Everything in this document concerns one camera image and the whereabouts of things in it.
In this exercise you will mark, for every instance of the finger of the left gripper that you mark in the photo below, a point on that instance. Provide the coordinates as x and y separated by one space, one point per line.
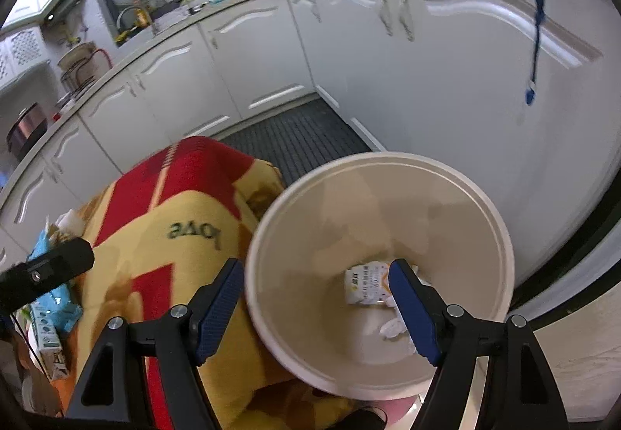
24 283

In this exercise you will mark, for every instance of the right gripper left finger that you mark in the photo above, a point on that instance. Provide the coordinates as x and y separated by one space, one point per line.
112 392

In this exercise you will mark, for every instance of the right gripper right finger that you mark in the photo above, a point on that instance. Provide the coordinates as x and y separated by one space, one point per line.
520 391

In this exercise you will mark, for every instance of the blue plastic wrapper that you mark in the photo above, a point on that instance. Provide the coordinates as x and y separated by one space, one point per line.
59 304

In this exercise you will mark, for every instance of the long white green box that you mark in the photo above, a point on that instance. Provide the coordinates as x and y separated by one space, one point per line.
47 344

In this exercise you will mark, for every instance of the patterned paper food bag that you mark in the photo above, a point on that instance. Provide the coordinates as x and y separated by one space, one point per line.
367 284

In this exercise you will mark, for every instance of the beige round trash bin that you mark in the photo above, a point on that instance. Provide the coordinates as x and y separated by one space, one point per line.
317 273

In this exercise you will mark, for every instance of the chrome kitchen faucet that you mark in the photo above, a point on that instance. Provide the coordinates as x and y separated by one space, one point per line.
136 16

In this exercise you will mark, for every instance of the red yellow orange blanket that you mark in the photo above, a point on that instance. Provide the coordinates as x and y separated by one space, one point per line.
163 230

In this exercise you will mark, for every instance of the copper rice cooker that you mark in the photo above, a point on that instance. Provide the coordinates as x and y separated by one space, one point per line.
26 131

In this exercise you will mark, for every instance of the black floor mat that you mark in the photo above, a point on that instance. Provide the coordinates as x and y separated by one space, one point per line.
299 139

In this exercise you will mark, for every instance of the red wire dish rack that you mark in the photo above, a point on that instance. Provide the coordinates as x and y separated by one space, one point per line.
82 66

